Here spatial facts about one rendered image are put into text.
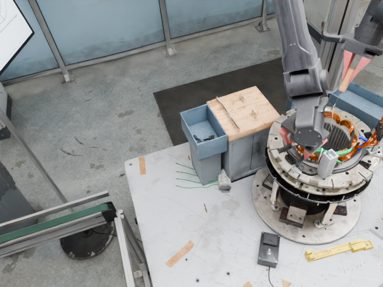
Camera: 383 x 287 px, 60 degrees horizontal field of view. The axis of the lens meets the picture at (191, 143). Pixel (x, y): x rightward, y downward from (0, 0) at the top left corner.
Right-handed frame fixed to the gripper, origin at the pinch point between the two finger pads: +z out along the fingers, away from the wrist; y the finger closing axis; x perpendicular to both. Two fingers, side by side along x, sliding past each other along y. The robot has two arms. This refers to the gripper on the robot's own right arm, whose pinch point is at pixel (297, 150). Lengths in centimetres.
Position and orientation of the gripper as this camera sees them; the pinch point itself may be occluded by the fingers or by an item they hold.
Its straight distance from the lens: 93.6
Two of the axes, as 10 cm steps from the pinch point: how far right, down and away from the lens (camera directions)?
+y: 6.4, 5.8, -5.0
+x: 7.6, -5.4, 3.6
